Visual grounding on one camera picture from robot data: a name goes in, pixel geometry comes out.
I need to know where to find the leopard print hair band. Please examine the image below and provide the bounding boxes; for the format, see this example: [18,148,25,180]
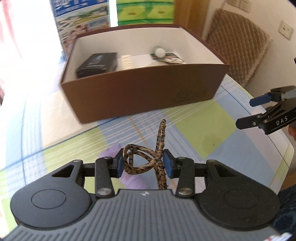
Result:
[123,119,168,190]

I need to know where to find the green round-pattern packet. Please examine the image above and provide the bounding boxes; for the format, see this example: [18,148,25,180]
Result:
[150,53,184,64]

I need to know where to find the black product box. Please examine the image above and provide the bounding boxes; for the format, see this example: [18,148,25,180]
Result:
[76,53,117,78]

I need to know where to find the purple cream tube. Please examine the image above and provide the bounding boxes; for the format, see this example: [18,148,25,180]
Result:
[98,143,148,190]

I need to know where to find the white green medicine bottle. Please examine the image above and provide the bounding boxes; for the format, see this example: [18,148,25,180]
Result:
[154,47,166,58]

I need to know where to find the brown quilted chair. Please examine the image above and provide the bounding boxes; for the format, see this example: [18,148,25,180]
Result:
[206,9,272,87]

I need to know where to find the plaid tablecloth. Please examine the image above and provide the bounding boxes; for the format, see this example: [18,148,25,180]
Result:
[1,65,295,236]

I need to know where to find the brown cardboard storage box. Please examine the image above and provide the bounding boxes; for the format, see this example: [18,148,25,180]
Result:
[60,24,229,124]

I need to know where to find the wooden door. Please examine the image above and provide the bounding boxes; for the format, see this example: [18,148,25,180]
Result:
[174,0,209,37]

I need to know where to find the blue milk carton box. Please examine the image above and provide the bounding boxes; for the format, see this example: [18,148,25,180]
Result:
[50,0,110,57]

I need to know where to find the green tissue multipack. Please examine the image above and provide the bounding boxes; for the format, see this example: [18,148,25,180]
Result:
[116,0,175,26]

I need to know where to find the wall power socket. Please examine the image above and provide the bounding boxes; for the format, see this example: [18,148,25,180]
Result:
[278,21,294,40]

